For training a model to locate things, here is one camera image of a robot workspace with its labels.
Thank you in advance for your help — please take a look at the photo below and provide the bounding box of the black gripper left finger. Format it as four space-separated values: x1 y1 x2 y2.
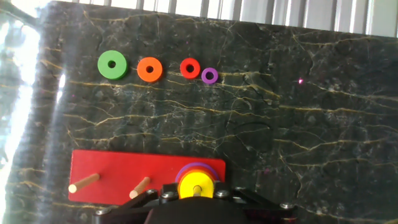
93 183 180 224

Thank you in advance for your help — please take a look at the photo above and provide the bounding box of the small red Hanoi ring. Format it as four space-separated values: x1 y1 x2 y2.
180 57 201 80

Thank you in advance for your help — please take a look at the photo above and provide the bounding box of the black marble pattern mat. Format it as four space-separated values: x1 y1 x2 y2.
0 0 398 224

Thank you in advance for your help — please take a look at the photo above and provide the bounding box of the large orange Hanoi ring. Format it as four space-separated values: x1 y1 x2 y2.
177 168 218 184

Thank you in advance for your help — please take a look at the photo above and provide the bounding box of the small orange Hanoi ring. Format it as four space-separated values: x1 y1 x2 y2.
136 56 164 83

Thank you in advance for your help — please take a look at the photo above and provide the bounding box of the small purple Hanoi ring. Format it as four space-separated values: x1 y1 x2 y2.
201 67 219 85

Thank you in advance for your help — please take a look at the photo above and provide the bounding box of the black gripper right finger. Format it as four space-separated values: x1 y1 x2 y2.
214 183 298 224

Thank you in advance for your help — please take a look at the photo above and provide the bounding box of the large purple Hanoi ring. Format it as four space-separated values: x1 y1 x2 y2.
174 161 220 183

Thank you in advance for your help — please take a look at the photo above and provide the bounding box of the yellow Hanoi ring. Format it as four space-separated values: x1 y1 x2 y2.
177 171 216 200

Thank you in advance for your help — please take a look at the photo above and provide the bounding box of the red Hanoi base with pegs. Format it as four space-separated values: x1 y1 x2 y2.
67 149 226 206

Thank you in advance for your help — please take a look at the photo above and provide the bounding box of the green Hanoi ring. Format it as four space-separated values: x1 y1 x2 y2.
97 50 129 81

